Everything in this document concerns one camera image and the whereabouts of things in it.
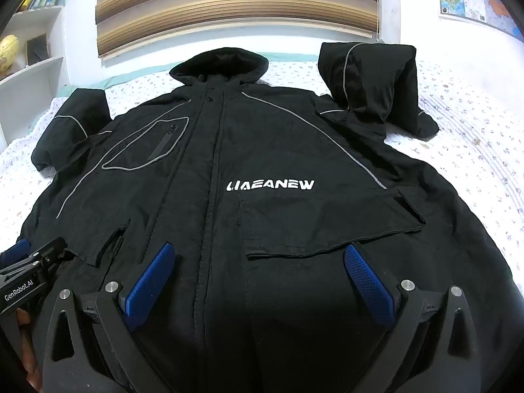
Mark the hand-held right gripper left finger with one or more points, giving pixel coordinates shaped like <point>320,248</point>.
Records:
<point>149,284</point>

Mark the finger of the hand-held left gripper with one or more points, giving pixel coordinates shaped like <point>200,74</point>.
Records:
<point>47,249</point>
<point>16,249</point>

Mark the yellow globe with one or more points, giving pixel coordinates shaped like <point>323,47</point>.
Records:
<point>8,55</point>

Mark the person's left hand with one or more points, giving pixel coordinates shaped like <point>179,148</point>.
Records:
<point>28,344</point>

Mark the teal bed sheet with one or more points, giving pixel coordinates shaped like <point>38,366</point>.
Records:
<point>123,80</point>

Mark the black hooded jacket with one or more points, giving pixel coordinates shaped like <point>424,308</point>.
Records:
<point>266,151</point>

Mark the white bookshelf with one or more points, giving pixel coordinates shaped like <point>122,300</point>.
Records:
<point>43,22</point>

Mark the brown striped window blind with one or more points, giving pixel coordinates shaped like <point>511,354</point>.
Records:
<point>237,8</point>

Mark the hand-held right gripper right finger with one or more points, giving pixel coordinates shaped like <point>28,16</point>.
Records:
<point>368,286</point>

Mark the white floral quilt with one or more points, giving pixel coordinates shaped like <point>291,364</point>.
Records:
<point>470,163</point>

